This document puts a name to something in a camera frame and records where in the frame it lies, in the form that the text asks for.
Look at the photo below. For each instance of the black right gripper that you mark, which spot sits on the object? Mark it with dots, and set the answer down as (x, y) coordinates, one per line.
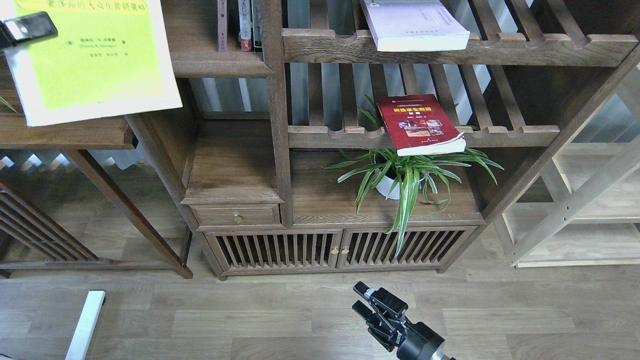
(388, 324)

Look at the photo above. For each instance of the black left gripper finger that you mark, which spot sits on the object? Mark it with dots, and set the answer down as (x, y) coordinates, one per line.
(24, 29)

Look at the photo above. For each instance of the yellow green cover book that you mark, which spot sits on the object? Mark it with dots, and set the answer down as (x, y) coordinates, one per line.
(109, 58)

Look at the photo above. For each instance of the red cover book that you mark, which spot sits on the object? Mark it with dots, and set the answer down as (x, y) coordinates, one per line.
(418, 125)

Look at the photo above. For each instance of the light wooden shelf rack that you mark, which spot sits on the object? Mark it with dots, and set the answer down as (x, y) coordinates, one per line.
(583, 208)

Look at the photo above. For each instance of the green plant leaves at left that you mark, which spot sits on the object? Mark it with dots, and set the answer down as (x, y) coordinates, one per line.
(7, 104)

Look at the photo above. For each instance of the white plant pot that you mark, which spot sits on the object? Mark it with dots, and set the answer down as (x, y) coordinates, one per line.
(389, 173)

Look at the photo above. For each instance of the green spider plant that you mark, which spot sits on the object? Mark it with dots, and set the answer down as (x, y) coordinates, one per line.
(418, 178)

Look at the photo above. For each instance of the brass drawer knob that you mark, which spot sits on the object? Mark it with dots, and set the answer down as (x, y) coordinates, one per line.
(237, 217)

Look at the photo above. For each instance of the dark wooden bookshelf cabinet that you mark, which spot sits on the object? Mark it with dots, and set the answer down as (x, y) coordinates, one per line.
(257, 131)

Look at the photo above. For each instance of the white red upright book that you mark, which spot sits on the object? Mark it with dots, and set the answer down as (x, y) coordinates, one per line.
(245, 25)

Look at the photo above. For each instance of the dark wooden side table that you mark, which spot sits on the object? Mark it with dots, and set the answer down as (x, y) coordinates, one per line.
(24, 222)

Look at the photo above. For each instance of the dark green upright book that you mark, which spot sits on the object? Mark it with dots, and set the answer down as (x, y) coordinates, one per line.
(256, 31)

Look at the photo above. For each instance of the white lavender cover book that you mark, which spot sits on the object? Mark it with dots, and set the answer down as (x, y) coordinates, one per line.
(413, 25)

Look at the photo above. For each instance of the white metal post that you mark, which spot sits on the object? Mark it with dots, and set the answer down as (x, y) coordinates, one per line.
(83, 333)

